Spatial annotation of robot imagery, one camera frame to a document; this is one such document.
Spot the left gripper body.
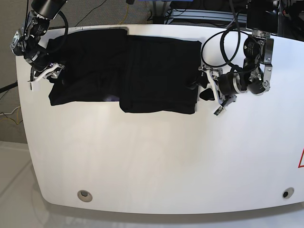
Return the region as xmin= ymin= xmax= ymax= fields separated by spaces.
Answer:
xmin=202 ymin=71 xmax=247 ymax=96

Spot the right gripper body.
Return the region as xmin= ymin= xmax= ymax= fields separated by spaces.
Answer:
xmin=22 ymin=49 xmax=66 ymax=80

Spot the black T-shirt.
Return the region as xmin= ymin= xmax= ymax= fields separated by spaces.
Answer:
xmin=47 ymin=28 xmax=201 ymax=114

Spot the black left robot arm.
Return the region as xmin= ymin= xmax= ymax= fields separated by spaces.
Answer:
xmin=191 ymin=0 xmax=279 ymax=111

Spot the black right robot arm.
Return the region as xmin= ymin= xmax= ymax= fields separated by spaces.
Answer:
xmin=10 ymin=0 xmax=68 ymax=82

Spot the red tape rectangle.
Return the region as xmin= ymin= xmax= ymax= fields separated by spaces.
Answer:
xmin=298 ymin=150 xmax=304 ymax=168

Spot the right table grommet hole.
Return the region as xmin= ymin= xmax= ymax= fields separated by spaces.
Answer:
xmin=282 ymin=187 xmax=295 ymax=199

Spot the table grommet hole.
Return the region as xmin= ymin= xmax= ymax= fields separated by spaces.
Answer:
xmin=77 ymin=190 xmax=93 ymax=202
xmin=282 ymin=187 xmax=295 ymax=199

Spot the left table grommet hole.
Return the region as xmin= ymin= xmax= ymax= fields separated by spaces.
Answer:
xmin=77 ymin=190 xmax=93 ymax=202

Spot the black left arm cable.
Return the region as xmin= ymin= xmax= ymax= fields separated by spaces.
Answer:
xmin=200 ymin=0 xmax=245 ymax=74

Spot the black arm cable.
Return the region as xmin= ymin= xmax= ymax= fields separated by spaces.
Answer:
xmin=200 ymin=0 xmax=245 ymax=74
xmin=23 ymin=0 xmax=69 ymax=81

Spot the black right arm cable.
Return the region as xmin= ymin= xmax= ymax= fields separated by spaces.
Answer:
xmin=23 ymin=0 xmax=69 ymax=81

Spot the aluminium frame rail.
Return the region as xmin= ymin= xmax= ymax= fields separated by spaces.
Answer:
xmin=165 ymin=9 xmax=235 ymax=27

